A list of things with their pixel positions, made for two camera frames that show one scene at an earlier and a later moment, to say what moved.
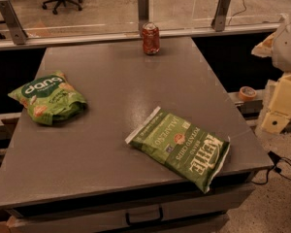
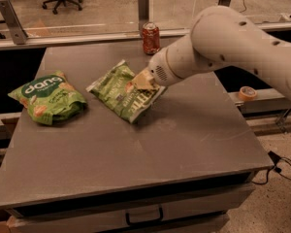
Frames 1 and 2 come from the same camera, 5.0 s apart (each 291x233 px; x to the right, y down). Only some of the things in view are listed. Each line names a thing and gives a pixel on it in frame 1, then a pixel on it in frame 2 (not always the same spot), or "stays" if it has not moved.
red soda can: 150,38 stays
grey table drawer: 192,213 stays
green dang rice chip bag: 52,98 stays
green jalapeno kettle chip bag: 188,151 -> 133,103
